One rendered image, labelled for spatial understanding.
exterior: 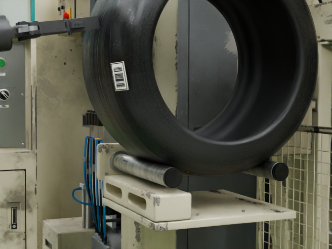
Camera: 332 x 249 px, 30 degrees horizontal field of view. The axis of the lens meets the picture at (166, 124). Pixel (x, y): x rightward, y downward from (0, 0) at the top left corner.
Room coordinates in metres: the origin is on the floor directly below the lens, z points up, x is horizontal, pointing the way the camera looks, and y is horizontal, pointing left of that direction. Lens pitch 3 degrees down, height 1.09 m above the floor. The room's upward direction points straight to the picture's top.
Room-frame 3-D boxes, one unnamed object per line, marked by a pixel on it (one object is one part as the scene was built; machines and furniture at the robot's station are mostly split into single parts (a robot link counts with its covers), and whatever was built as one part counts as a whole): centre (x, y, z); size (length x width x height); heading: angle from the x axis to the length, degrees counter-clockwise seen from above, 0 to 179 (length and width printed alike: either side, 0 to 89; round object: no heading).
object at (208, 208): (1.56, -0.07, 0.80); 0.37 x 0.36 x 0.02; 114
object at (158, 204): (1.50, 0.05, 0.83); 0.36 x 0.09 x 0.06; 24
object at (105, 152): (1.72, 0.00, 0.90); 0.40 x 0.03 x 0.10; 114
